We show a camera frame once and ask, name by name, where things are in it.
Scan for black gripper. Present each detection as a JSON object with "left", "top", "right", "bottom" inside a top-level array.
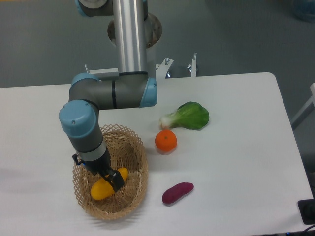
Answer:
[{"left": 72, "top": 150, "right": 125, "bottom": 192}]

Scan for yellow mango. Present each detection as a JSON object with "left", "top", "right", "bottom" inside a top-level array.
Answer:
[{"left": 90, "top": 167, "right": 128, "bottom": 200}]

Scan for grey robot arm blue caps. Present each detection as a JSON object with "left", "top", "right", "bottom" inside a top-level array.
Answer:
[{"left": 59, "top": 0, "right": 158, "bottom": 191}]

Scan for woven wicker basket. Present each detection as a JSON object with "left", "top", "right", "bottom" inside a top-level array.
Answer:
[{"left": 73, "top": 124, "right": 149, "bottom": 220}]

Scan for purple sweet potato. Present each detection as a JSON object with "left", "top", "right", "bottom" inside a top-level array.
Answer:
[{"left": 162, "top": 182, "right": 194, "bottom": 205}]

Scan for orange tangerine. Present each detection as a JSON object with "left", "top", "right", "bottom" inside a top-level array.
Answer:
[{"left": 155, "top": 129, "right": 177, "bottom": 152}]

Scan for green bok choy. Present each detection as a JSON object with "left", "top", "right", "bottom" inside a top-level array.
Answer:
[{"left": 159, "top": 101, "right": 210, "bottom": 130}]

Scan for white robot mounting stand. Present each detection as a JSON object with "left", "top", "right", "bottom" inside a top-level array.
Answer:
[{"left": 84, "top": 12, "right": 198, "bottom": 84}]

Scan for black device at table edge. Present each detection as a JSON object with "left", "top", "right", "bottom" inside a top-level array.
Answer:
[{"left": 297, "top": 199, "right": 315, "bottom": 225}]

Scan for white frame at right edge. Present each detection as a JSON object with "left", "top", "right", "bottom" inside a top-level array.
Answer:
[{"left": 290, "top": 83, "right": 315, "bottom": 130}]

